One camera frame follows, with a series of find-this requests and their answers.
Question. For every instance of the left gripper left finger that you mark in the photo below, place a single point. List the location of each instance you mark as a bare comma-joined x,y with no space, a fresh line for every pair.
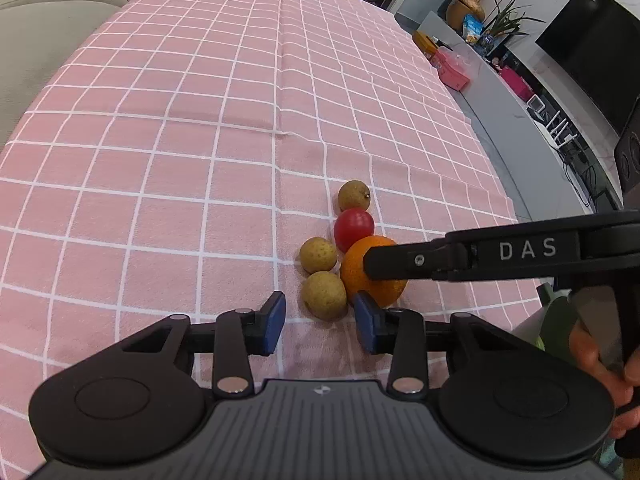
147,394

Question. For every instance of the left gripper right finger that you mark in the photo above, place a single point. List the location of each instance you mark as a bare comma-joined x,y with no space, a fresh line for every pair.
497,396

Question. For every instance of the orange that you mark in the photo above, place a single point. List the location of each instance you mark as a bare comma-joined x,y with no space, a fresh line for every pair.
362,270

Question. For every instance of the brown longan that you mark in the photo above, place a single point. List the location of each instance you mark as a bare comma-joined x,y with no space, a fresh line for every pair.
324,296
317,255
354,194

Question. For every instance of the person's right hand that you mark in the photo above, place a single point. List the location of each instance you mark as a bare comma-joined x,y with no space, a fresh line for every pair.
586,354

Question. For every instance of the green fruit bowl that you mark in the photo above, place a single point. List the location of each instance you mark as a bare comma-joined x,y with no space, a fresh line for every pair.
549,327

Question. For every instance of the white tv console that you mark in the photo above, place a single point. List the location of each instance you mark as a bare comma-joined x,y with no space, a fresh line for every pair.
532,172

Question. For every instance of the magenta box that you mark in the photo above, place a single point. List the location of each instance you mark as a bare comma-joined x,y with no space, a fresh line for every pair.
516,83

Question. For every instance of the black television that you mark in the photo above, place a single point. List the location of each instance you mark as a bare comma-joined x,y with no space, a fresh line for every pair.
596,42

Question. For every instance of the red cherry tomato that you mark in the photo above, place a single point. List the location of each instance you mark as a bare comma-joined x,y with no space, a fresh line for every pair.
352,225

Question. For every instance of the pink storage box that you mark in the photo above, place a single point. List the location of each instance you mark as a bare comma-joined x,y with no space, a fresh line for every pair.
450,68

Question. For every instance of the pink checkered tablecloth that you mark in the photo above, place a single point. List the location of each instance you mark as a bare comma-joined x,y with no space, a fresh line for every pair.
178,160

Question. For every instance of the green potted plant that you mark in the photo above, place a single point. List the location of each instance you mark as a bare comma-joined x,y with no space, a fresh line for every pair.
507,19

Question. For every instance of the blue snack bag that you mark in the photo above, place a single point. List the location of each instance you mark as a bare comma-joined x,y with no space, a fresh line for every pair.
472,29

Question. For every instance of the orange box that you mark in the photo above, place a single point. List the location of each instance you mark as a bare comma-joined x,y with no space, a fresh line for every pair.
424,43

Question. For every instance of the beige fabric sofa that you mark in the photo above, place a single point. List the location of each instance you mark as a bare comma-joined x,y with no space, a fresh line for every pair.
37,37

